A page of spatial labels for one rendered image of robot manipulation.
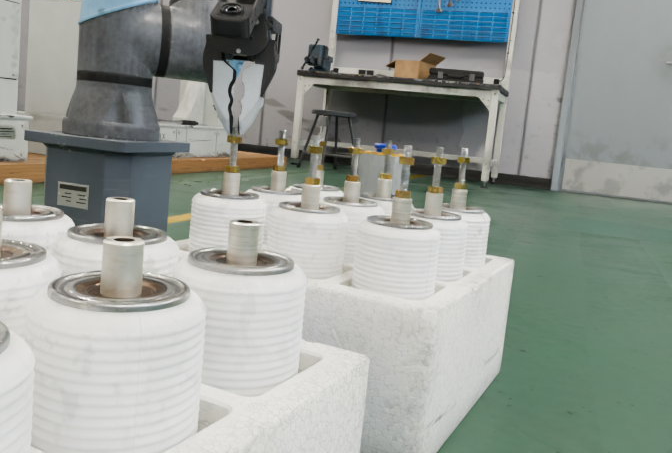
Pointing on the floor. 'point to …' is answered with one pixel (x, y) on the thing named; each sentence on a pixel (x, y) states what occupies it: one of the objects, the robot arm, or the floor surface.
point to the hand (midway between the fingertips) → (234, 123)
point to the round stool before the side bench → (327, 134)
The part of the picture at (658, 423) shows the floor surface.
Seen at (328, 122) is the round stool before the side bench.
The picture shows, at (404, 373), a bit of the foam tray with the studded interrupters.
